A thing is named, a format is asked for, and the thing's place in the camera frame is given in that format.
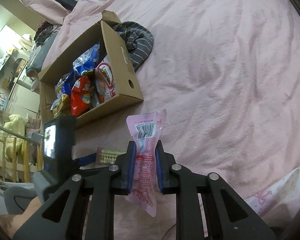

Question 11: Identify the white yellow chip bag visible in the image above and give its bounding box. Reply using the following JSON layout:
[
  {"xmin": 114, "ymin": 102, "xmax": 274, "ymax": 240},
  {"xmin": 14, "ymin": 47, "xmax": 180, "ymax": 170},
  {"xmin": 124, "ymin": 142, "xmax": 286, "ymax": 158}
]
[{"xmin": 50, "ymin": 79, "xmax": 70, "ymax": 117}]

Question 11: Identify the pink sachet with barcode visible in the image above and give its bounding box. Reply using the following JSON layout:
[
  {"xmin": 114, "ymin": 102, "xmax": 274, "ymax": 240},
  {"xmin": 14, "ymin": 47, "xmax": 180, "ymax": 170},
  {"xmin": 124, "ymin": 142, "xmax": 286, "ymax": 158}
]
[{"xmin": 126, "ymin": 109, "xmax": 167, "ymax": 217}]

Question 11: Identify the blue white snack bag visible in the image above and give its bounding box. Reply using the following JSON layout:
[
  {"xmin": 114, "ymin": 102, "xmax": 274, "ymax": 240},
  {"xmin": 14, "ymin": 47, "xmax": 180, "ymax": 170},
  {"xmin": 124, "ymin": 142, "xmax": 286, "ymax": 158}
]
[{"xmin": 72, "ymin": 43, "xmax": 100, "ymax": 78}]

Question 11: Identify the bare forearm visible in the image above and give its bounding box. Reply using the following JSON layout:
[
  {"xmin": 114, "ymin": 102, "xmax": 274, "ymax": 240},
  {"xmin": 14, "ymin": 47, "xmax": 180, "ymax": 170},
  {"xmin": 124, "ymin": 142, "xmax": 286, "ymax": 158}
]
[{"xmin": 0, "ymin": 197, "xmax": 42, "ymax": 238}]

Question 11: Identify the red wafer snack bar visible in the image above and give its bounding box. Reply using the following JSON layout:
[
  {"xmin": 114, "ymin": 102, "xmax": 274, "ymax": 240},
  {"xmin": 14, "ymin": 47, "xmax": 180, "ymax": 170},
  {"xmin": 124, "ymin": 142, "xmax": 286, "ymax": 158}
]
[{"xmin": 96, "ymin": 147, "xmax": 125, "ymax": 165}]

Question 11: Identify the wooden stair railing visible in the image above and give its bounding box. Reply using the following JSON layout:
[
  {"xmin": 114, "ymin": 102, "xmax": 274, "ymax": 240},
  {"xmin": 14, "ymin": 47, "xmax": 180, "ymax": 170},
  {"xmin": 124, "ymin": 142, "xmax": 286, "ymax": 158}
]
[{"xmin": 0, "ymin": 126, "xmax": 43, "ymax": 183}]

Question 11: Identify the yellow plush blanket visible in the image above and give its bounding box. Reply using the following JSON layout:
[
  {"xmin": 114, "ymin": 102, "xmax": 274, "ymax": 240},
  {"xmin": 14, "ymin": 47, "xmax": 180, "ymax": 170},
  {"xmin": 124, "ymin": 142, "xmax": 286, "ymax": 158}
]
[{"xmin": 2, "ymin": 114, "xmax": 27, "ymax": 163}]

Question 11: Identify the red snack bag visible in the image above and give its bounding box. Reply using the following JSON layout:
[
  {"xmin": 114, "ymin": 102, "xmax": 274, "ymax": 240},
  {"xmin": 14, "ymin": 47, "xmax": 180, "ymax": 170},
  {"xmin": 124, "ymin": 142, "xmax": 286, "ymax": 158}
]
[{"xmin": 70, "ymin": 75, "xmax": 91, "ymax": 117}]

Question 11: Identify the white kitchen cabinet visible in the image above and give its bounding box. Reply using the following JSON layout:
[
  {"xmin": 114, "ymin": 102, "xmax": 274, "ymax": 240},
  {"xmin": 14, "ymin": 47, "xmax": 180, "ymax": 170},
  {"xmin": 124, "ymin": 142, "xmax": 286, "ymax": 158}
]
[{"xmin": 4, "ymin": 77, "xmax": 40, "ymax": 120}]

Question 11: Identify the blue yellow snack pack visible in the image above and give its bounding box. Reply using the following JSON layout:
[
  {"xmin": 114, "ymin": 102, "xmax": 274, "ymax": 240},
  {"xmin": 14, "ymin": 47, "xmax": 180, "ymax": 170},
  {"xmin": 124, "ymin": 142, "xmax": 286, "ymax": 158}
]
[{"xmin": 61, "ymin": 69, "xmax": 76, "ymax": 104}]

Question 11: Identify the white red snack pack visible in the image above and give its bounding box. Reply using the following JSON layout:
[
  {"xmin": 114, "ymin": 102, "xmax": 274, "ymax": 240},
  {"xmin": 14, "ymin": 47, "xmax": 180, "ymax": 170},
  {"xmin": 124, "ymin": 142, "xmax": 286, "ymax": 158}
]
[{"xmin": 94, "ymin": 56, "xmax": 116, "ymax": 103}]

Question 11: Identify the brown cardboard box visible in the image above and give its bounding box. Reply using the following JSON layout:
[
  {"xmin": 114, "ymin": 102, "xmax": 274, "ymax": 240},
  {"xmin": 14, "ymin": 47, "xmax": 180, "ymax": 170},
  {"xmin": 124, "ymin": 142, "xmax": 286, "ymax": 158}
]
[{"xmin": 39, "ymin": 10, "xmax": 143, "ymax": 127}]

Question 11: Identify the pile of clothes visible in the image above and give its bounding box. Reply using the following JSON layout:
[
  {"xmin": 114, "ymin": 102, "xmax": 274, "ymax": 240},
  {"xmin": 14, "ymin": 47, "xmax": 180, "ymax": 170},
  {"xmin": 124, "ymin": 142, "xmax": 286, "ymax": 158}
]
[{"xmin": 26, "ymin": 21, "xmax": 61, "ymax": 78}]

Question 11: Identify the grey striped cloth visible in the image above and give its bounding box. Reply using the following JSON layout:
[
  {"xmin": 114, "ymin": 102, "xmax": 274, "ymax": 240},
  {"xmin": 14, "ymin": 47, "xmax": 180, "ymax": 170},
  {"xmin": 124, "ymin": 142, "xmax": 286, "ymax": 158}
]
[{"xmin": 112, "ymin": 21, "xmax": 154, "ymax": 71}]

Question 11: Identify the pink bed duvet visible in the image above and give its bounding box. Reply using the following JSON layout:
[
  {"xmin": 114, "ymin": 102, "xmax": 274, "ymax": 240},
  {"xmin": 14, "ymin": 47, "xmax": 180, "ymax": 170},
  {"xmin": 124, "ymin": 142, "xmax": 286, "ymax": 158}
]
[{"xmin": 10, "ymin": 0, "xmax": 300, "ymax": 240}]

